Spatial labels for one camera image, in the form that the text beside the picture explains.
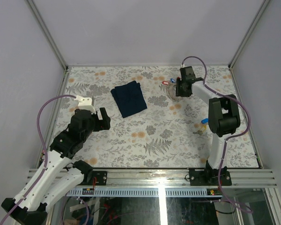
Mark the keyring with tagged keys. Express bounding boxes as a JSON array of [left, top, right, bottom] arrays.
[[159, 80, 182, 102]]

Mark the key with yellow tag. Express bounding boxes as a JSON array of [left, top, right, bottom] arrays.
[[193, 125, 207, 135]]

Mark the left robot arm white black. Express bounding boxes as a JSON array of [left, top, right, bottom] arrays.
[[1, 108, 111, 225]]

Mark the folded navy blue cloth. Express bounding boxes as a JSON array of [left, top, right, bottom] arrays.
[[111, 81, 147, 118]]

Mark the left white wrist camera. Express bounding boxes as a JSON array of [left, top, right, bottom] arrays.
[[75, 95, 96, 114]]

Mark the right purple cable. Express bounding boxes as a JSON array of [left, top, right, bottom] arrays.
[[181, 55, 253, 214]]

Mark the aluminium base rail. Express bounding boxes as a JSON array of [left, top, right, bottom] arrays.
[[94, 168, 278, 188]]

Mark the right aluminium frame post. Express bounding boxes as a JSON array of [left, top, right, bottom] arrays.
[[228, 0, 272, 69]]

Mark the aluminium frame post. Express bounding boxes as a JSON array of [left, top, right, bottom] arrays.
[[228, 0, 272, 69], [25, 0, 68, 70]]

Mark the slotted white cable duct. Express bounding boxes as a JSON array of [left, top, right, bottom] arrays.
[[67, 187, 222, 198]]

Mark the left aluminium frame post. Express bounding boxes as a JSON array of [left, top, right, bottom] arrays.
[[25, 0, 68, 70]]

